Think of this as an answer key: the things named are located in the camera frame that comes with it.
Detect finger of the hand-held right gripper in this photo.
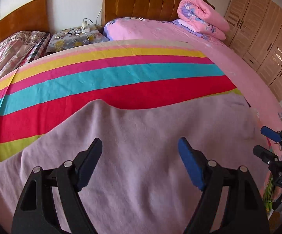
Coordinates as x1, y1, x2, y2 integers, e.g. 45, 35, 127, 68
261, 126, 282, 152
253, 145, 282, 165

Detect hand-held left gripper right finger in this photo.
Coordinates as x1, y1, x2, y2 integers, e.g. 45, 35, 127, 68
178, 137, 271, 234

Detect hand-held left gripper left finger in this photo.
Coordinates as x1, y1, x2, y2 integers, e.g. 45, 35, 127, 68
11, 138, 103, 234

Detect pink bedsheet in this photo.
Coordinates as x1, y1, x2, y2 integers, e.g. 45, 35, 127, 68
103, 17, 282, 200

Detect rainbow striped blanket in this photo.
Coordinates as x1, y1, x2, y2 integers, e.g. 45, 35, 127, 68
0, 39, 244, 164

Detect light wooden wardrobe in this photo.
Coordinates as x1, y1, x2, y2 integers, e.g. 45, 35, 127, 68
224, 0, 282, 101

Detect nightstand with floral cloth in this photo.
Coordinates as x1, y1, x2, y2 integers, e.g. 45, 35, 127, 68
45, 25, 111, 54

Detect black eyeglasses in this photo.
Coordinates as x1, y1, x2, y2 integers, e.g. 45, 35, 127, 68
63, 28, 81, 36

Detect rolled pink floral quilt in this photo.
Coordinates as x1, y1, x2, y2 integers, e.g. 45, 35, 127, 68
177, 0, 230, 40

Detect purple floral pillow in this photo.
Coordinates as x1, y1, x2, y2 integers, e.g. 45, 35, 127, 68
171, 19, 205, 38

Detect shiny floral quilt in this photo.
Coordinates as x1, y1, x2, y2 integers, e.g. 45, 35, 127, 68
0, 30, 51, 108

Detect wooden nightstand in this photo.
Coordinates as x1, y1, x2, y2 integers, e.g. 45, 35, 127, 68
0, 0, 51, 47

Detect large wooden headboard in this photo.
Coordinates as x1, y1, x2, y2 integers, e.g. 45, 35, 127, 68
101, 0, 215, 26

